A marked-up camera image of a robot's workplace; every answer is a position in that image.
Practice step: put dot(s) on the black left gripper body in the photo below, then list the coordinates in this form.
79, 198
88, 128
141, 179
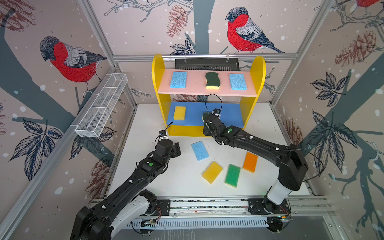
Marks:
175, 150

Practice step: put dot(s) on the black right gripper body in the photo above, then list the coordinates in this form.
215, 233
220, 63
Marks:
206, 132

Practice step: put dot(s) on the yellow orange sponge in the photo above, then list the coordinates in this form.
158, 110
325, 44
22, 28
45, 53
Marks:
212, 172

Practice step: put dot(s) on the green yellow scouring sponge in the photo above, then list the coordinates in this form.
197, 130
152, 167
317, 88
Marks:
206, 116
213, 81

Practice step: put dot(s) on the light blue sponge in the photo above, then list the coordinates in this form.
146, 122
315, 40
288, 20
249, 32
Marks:
200, 151
238, 82
178, 80

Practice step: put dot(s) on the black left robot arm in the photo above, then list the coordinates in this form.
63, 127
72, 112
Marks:
130, 200

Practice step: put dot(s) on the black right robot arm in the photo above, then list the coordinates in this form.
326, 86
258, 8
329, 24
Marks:
290, 160

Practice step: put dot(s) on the yellow shelf unit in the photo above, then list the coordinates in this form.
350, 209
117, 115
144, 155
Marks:
236, 106

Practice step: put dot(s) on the black perforated metal tray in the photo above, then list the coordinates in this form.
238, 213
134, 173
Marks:
208, 64

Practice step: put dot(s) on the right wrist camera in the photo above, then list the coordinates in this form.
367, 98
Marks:
216, 112

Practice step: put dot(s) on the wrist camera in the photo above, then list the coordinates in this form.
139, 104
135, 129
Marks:
163, 134
216, 112

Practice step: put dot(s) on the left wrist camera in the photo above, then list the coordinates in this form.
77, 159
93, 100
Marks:
163, 134

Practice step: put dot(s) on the white wire basket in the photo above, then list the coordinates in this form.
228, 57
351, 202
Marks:
99, 112

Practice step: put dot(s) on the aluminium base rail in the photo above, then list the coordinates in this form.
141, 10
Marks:
244, 206

